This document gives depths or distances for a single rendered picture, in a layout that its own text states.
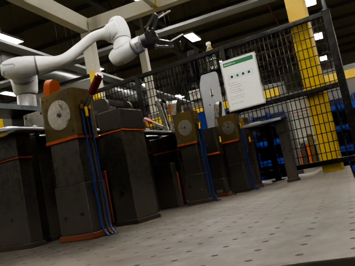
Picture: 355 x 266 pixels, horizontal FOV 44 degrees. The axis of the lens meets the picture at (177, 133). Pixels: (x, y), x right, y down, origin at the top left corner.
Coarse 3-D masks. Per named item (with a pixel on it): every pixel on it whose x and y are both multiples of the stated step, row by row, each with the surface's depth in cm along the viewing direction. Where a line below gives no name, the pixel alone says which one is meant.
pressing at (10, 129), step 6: (12, 126) 107; (0, 132) 112; (6, 132) 113; (12, 132) 115; (18, 132) 116; (24, 132) 118; (30, 132) 120; (36, 132) 122; (42, 132) 123; (144, 132) 165; (150, 132) 168; (156, 132) 172; (162, 132) 176; (168, 132) 179; (96, 138) 156; (150, 138) 183; (156, 138) 187
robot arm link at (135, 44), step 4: (132, 40) 234; (136, 40) 232; (132, 44) 233; (136, 44) 233; (140, 44) 232; (132, 48) 233; (136, 48) 233; (140, 48) 233; (144, 48) 235; (136, 52) 235; (140, 52) 236
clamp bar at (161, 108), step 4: (156, 100) 219; (164, 100) 218; (156, 104) 219; (160, 104) 218; (160, 108) 218; (164, 108) 220; (160, 112) 218; (164, 112) 220; (160, 116) 218; (164, 116) 217; (164, 120) 217; (168, 120) 219; (164, 124) 217; (168, 124) 219
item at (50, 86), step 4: (48, 80) 111; (52, 80) 111; (56, 80) 112; (44, 84) 111; (48, 84) 110; (52, 84) 111; (56, 84) 112; (44, 88) 111; (48, 88) 110; (52, 88) 111; (56, 88) 112; (44, 92) 111; (48, 92) 110; (52, 92) 111
